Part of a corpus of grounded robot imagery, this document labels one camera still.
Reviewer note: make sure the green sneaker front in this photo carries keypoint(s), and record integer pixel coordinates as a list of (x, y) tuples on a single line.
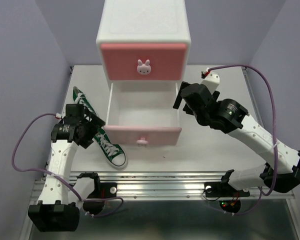
[(114, 153)]

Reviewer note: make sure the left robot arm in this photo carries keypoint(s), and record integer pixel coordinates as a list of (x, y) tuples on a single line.
[(58, 206)]

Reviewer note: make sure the light pink drawer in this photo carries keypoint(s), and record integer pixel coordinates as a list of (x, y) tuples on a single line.
[(142, 113)]

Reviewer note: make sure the green sneaker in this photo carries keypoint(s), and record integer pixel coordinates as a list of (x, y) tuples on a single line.
[(114, 153), (80, 98)]

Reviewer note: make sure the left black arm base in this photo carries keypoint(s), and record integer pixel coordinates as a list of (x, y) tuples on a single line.
[(104, 190)]

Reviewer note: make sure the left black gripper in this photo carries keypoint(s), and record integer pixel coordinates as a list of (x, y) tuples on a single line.
[(95, 123)]

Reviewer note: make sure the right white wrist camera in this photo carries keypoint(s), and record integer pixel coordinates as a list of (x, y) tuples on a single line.
[(210, 79)]

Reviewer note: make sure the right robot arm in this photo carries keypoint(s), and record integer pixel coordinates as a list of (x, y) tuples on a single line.
[(281, 170)]

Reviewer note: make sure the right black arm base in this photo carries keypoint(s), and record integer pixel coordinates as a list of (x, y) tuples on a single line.
[(229, 198)]

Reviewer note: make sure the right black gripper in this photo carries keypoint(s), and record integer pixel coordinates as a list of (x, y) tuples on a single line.
[(179, 98)]

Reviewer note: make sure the white shoe cabinet body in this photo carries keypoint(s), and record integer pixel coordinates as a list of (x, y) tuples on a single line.
[(143, 22)]

